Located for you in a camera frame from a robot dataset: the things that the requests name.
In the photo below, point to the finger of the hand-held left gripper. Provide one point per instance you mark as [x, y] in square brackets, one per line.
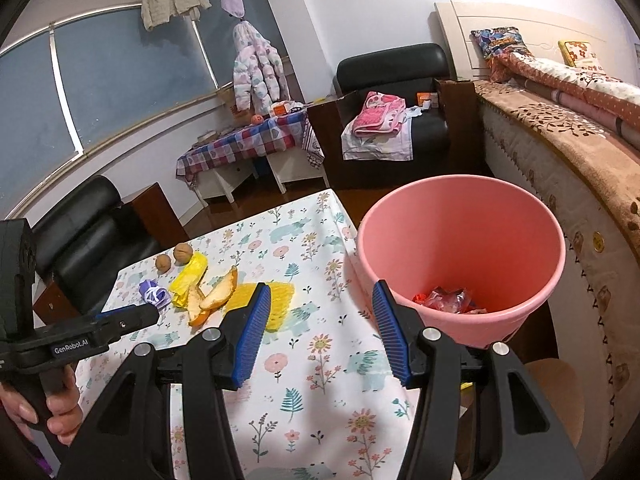
[130, 317]

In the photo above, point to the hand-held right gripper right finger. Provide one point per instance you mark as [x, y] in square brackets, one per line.
[390, 335]

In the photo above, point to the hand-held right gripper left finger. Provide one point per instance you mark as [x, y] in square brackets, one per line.
[252, 335]

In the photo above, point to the purple plastic bag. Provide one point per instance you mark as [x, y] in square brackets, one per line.
[152, 294]

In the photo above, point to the red plastic bag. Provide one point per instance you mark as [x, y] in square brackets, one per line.
[422, 299]

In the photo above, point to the clear snack wrapper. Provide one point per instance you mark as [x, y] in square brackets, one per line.
[452, 300]

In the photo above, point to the pink plastic bucket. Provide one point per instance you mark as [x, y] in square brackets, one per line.
[450, 240]

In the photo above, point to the person's left hand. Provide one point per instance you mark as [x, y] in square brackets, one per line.
[65, 412]

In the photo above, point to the wooden end table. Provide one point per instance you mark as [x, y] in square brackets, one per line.
[50, 302]

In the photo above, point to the yellow foam net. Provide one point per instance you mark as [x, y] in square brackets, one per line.
[280, 302]

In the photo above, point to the orange peel piece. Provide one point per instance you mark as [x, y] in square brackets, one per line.
[196, 310]
[220, 292]

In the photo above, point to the small brown walnut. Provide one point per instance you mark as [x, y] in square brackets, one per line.
[162, 262]

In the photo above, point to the yellow plastic bag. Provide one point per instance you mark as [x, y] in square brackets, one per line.
[190, 280]

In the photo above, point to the black leather sofa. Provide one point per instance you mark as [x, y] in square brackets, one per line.
[85, 240]

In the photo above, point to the large brown walnut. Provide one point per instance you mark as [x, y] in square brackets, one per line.
[183, 252]

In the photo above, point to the brown wooden cabinet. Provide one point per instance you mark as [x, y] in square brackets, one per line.
[155, 215]

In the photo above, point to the white stool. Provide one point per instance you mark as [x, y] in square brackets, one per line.
[295, 170]
[225, 177]

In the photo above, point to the white folded sheet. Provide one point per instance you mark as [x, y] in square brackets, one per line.
[380, 147]

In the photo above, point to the checkered cloth side table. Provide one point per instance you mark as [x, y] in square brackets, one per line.
[240, 142]

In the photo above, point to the large curved window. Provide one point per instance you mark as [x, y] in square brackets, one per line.
[100, 85]

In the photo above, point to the small orange fruit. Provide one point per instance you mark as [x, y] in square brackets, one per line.
[257, 119]

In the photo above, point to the dark wooden side table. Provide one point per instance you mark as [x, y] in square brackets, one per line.
[325, 125]

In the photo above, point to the pink folded blanket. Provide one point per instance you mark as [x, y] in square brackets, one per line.
[377, 115]

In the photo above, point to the dark wooden nightstand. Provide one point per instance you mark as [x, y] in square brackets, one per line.
[457, 125]

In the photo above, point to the orange white packet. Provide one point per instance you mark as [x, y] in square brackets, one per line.
[282, 107]

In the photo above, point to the cardboard box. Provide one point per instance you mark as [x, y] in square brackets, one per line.
[230, 105]

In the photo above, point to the small orange box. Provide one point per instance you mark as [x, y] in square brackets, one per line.
[425, 98]

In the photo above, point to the bed with floral bedding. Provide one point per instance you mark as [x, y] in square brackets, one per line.
[575, 160]

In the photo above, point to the black leather armchair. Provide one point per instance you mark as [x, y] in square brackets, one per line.
[390, 70]

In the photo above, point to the pink white puffy jacket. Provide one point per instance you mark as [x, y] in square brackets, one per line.
[255, 70]

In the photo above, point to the rolled floral quilt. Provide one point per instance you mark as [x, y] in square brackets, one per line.
[575, 90]

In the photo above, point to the colourful patterned pillow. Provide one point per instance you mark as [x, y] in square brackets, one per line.
[500, 45]

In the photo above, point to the cream bed headboard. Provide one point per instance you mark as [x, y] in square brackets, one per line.
[525, 25]

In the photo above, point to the yellow floral pillow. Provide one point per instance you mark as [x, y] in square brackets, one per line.
[580, 52]

